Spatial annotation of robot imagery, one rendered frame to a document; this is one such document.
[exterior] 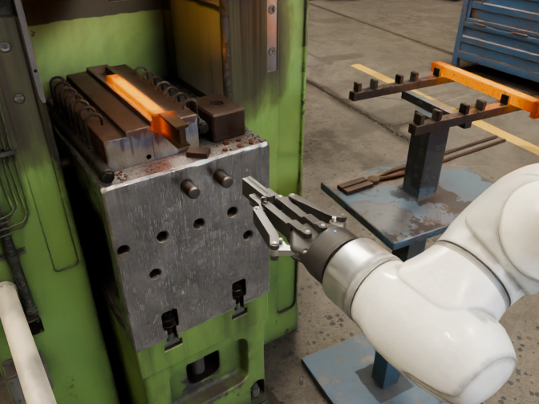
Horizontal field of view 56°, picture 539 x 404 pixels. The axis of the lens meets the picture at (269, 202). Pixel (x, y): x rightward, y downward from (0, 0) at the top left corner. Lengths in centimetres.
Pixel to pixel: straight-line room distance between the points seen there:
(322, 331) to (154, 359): 80
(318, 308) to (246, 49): 111
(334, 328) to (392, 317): 142
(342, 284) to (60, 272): 86
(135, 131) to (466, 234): 68
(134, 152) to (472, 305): 73
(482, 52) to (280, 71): 355
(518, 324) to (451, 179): 90
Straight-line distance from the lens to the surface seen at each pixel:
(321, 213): 71
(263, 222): 69
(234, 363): 158
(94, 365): 154
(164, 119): 100
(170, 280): 118
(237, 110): 113
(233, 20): 124
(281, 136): 142
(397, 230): 116
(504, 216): 55
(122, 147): 104
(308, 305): 203
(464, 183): 139
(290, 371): 181
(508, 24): 463
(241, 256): 125
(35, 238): 124
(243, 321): 139
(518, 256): 55
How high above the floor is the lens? 140
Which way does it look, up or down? 32 degrees down
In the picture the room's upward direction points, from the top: straight up
